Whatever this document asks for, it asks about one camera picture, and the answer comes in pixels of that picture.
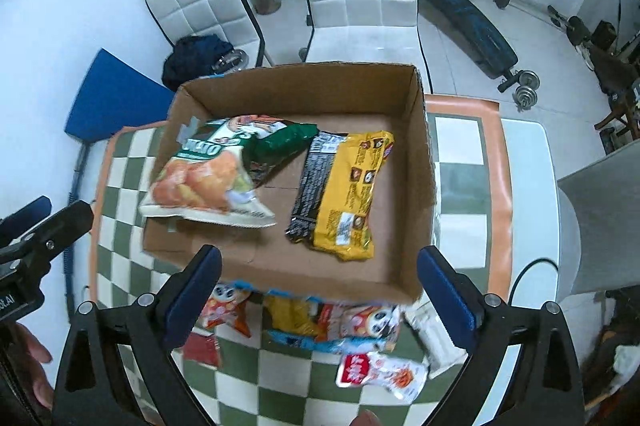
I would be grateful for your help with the white green potato chips bag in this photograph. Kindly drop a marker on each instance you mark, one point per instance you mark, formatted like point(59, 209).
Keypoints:
point(200, 186)

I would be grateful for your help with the green white checkered tablecloth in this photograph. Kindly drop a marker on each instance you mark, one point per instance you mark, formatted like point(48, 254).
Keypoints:
point(300, 381)

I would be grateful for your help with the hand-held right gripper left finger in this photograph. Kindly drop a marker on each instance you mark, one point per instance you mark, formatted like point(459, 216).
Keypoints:
point(192, 301)

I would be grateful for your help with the cardboard box with blue print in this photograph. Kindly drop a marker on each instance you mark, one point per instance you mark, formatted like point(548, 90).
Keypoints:
point(320, 268)

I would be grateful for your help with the blue board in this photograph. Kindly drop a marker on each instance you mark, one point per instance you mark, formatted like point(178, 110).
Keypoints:
point(115, 96)

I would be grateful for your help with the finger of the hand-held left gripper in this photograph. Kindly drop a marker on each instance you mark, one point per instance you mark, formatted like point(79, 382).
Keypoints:
point(30, 216)
point(60, 231)

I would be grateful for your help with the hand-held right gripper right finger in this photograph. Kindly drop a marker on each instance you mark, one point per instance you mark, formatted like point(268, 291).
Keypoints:
point(445, 296)

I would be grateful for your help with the dark green snack packet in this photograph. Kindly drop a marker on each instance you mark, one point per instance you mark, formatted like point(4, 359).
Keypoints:
point(280, 144)

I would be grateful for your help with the yellow black noodle packet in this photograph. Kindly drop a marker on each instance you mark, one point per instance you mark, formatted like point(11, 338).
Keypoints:
point(350, 201)

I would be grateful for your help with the orange panda snack packet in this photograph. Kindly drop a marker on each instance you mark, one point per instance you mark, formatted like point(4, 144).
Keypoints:
point(225, 306)

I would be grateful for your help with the person's right hand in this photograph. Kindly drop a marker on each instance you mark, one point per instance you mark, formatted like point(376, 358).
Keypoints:
point(367, 420)

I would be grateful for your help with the black exercise machine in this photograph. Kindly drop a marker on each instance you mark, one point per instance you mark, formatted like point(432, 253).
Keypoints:
point(605, 56)

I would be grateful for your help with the light blue panda snack packet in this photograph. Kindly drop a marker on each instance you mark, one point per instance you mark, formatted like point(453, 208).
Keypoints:
point(360, 326)

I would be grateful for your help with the small chrome dumbbell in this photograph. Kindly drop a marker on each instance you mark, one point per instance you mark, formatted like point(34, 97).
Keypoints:
point(529, 80)
point(526, 98)

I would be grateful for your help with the white red snack packet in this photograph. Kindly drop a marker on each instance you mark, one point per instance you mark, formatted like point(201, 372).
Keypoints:
point(380, 373)

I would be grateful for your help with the person's left hand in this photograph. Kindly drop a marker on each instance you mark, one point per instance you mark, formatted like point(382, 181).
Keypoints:
point(37, 346)

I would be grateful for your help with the grey chair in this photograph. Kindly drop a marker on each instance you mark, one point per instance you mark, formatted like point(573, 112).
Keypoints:
point(610, 216)

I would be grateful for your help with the small white padded chair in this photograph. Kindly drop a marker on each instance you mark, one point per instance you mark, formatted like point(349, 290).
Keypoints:
point(205, 1)

